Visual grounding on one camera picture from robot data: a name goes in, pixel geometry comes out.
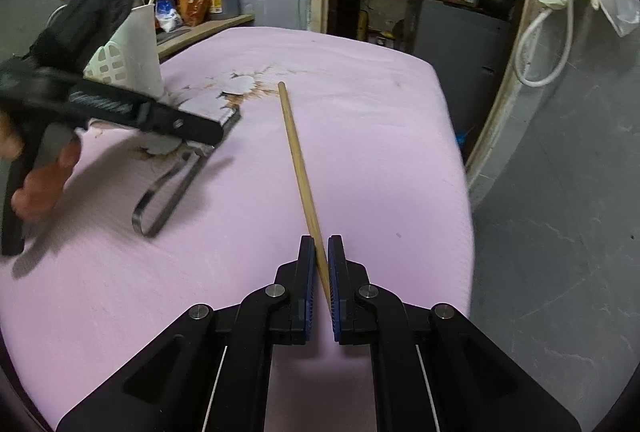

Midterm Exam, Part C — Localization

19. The white and blue bag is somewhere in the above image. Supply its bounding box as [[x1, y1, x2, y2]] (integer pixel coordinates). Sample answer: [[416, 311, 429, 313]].
[[155, 0, 183, 32]]

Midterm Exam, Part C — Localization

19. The wooden shelf board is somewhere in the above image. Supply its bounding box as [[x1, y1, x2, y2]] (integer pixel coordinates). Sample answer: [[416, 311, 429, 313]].
[[156, 14, 256, 60]]

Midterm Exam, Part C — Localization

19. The orange packet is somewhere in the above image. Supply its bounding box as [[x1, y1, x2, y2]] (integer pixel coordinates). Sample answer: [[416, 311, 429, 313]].
[[182, 0, 217, 26]]

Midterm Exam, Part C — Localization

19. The white hose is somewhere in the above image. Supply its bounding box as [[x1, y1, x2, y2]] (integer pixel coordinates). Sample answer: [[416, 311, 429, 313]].
[[515, 0, 586, 87]]

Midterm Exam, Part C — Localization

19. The grey cabinet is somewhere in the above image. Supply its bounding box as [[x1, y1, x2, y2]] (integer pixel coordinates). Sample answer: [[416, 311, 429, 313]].
[[412, 0, 513, 113]]

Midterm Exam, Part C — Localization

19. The pink floral cloth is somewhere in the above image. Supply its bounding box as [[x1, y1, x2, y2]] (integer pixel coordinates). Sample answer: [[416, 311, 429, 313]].
[[0, 26, 476, 432]]

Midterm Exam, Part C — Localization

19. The person's left hand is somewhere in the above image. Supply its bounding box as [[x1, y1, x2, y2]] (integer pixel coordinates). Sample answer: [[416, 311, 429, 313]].
[[0, 109, 82, 220]]

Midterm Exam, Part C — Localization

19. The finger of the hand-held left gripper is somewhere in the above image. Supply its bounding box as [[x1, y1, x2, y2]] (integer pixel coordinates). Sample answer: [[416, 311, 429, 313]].
[[218, 106, 242, 137], [145, 100, 224, 147]]

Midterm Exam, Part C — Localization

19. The brown wooden chopstick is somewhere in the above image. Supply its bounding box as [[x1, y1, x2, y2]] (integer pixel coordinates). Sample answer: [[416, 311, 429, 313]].
[[277, 80, 335, 313]]

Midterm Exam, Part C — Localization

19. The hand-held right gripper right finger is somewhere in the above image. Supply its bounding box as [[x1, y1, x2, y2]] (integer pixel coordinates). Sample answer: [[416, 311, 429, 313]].
[[327, 236, 583, 432]]

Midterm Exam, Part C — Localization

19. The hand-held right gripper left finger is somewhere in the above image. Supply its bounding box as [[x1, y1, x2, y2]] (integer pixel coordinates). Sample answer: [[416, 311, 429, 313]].
[[56, 236, 316, 432]]

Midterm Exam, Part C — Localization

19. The white plastic utensil holder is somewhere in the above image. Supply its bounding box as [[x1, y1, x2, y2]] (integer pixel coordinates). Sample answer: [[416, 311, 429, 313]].
[[82, 3, 166, 100]]

